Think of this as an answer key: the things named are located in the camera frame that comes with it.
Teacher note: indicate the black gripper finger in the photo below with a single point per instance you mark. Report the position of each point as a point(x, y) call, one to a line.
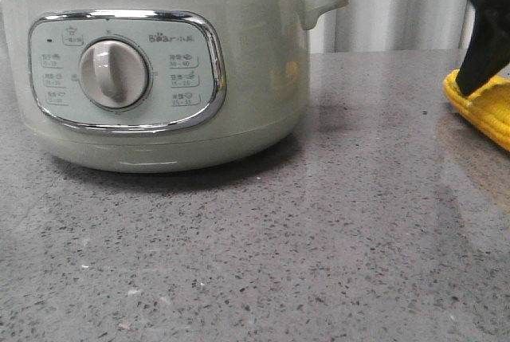
point(488, 50)

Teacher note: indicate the yellow knitted corn cob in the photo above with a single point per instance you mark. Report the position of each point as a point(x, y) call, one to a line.
point(487, 109)

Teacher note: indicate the pale green electric cooking pot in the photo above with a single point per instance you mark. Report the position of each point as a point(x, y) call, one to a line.
point(146, 86)

